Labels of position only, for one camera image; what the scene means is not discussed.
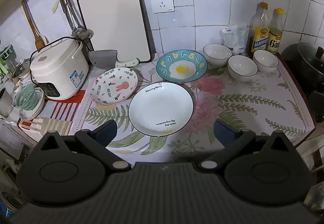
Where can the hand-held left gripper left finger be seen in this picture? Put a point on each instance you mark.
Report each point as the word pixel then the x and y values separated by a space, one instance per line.
pixel 107 132

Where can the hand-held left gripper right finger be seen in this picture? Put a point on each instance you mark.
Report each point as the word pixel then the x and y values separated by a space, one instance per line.
pixel 224 134

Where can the white bunny print plate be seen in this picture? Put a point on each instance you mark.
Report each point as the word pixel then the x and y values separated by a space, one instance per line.
pixel 114 87

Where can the white black-rimmed plate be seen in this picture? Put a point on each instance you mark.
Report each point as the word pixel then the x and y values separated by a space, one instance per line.
pixel 162 107

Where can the white ribbed bowl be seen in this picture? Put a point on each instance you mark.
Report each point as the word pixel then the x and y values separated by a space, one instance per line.
pixel 217 55
pixel 242 68
pixel 265 62

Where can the teal egg print plate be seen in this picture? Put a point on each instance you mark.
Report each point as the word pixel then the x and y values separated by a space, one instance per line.
pixel 182 68

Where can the floral tablecloth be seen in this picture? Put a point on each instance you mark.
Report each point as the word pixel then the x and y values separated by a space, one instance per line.
pixel 240 102

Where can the striped cloth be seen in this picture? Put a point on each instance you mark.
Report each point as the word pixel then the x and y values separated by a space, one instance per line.
pixel 63 112

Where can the green strainer in bowl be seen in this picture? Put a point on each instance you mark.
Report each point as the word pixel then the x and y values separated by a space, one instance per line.
pixel 38 105

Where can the white rice cooker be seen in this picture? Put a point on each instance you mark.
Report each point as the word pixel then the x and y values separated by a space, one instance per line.
pixel 60 69

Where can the green strainer basket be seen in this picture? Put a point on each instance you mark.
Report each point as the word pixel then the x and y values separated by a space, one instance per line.
pixel 25 97

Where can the clear plastic bag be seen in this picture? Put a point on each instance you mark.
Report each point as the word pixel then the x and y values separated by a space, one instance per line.
pixel 241 39

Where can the metal spatula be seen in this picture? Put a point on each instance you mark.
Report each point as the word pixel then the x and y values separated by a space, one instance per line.
pixel 86 36

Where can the gold-capped cooking wine bottle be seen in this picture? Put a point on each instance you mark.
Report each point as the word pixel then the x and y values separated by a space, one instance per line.
pixel 258 36

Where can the black pot with lid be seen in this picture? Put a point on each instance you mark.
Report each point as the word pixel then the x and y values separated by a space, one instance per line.
pixel 303 67

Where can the steel pot with glass lid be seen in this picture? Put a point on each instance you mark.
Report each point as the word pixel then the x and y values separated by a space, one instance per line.
pixel 21 70

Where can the steel cup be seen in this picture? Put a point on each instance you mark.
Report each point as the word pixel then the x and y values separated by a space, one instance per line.
pixel 5 102

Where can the white cutting board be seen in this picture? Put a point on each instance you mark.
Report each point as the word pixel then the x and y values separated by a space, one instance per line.
pixel 114 24

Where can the yellow-capped vinegar bottle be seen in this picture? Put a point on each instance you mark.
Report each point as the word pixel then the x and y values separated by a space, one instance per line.
pixel 275 36

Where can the wooden spatula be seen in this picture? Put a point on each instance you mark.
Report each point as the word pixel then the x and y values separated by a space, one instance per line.
pixel 38 38

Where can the green plastic rack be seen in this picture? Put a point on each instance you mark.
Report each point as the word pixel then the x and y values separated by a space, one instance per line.
pixel 6 58

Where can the metal ladle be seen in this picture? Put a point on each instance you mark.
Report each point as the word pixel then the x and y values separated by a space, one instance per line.
pixel 68 11

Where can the cream plastic utensil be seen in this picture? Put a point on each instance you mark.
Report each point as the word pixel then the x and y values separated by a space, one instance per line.
pixel 56 5

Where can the white wall socket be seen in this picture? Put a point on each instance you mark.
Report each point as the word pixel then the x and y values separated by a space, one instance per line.
pixel 162 1

